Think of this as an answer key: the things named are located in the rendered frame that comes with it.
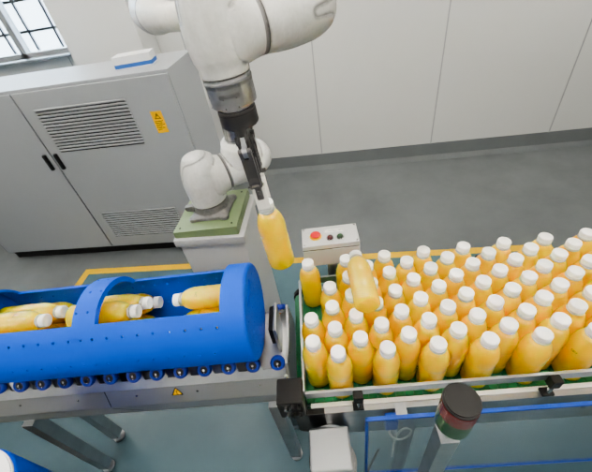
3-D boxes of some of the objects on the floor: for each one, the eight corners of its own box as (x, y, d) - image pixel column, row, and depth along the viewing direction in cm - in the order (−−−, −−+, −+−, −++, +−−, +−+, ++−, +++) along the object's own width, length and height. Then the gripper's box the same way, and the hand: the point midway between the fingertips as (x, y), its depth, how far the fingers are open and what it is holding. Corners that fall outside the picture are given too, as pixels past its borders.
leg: (290, 447, 166) (267, 393, 126) (303, 447, 166) (282, 391, 125) (290, 461, 162) (266, 409, 121) (303, 460, 162) (282, 407, 121)
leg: (116, 430, 184) (46, 378, 143) (126, 430, 184) (59, 377, 143) (112, 442, 180) (38, 391, 139) (123, 441, 180) (51, 390, 139)
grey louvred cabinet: (48, 226, 356) (-65, 86, 262) (241, 211, 328) (191, 49, 234) (13, 261, 316) (-135, 111, 222) (229, 248, 288) (164, 70, 194)
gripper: (220, 95, 70) (250, 188, 86) (212, 125, 58) (248, 228, 73) (255, 88, 70) (278, 183, 85) (253, 116, 57) (281, 222, 73)
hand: (261, 192), depth 77 cm, fingers closed on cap, 4 cm apart
